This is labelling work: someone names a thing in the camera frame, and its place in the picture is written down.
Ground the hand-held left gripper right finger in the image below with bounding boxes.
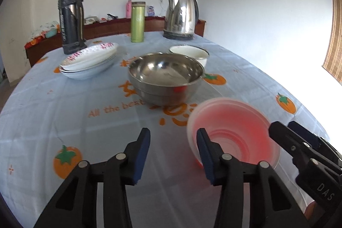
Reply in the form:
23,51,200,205
196,128,310,228

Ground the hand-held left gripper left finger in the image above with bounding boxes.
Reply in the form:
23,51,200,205
33,127,151,228

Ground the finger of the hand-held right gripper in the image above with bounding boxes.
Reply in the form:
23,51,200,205
288,121,342,164
268,122,342,174

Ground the red plastic bowl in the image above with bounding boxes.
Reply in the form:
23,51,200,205
186,97,281,168

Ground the stainless steel bowl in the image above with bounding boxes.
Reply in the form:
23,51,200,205
128,53,206,107

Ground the blue patterned plate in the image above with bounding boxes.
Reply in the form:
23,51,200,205
61,57,117,81

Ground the white enamel bowl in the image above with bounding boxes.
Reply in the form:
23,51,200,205
169,45,210,69

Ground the pink floral plate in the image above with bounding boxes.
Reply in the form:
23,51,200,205
59,42,119,69

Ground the bamboo window blind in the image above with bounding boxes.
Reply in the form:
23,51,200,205
322,0,342,84

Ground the brown wooden sideboard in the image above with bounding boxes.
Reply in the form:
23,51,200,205
25,17,207,68

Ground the green thermos bottle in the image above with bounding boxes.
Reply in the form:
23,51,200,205
130,1,146,43

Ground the colourful cloth pile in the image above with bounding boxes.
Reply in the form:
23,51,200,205
83,16,107,25

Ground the stainless electric kettle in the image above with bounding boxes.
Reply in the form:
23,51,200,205
163,0,199,40

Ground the large black thermos flask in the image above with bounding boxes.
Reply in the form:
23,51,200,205
58,0,87,55

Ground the orange fruit box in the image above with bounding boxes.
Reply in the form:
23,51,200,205
25,35,47,48

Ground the mesh food cover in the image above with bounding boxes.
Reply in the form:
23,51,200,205
31,21,61,37

